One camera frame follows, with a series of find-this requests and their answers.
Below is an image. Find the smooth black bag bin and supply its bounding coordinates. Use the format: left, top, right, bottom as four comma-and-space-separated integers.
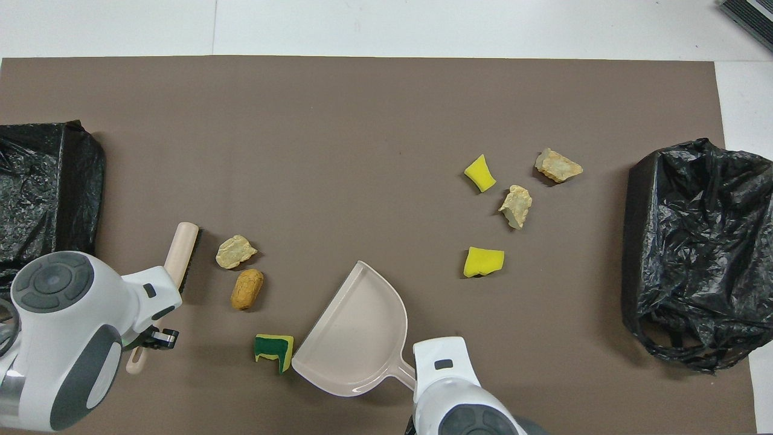
0, 120, 106, 285

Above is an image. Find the open crumpled black bag bin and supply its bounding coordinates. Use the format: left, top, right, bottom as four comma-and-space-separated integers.
622, 138, 773, 374

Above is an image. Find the yellow rectangular sponge piece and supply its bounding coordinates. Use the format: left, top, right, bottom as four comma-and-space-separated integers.
463, 246, 505, 279

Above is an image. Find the dark grey ribbed device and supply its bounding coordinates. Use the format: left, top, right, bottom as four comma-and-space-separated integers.
719, 0, 773, 52

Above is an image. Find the beige plastic dustpan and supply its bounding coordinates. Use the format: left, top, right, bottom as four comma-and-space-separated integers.
291, 260, 417, 398

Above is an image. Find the brown oval toy bun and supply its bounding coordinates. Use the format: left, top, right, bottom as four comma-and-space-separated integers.
231, 269, 265, 311

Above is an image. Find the beige brush with black bristles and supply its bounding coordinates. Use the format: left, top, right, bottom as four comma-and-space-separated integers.
126, 222, 203, 375

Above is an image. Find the pale beige crumpled chunk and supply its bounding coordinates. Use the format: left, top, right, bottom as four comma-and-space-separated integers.
499, 185, 533, 230
535, 148, 584, 183

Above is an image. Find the green and yellow sponge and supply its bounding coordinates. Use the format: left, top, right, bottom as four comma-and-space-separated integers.
254, 333, 295, 373

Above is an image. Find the yellow wedge sponge piece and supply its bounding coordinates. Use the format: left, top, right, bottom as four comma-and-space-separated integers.
464, 154, 497, 193

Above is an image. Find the brown table mat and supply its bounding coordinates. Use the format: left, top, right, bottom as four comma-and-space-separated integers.
0, 56, 759, 435

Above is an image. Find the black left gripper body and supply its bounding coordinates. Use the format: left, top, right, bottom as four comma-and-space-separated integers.
124, 329, 155, 351

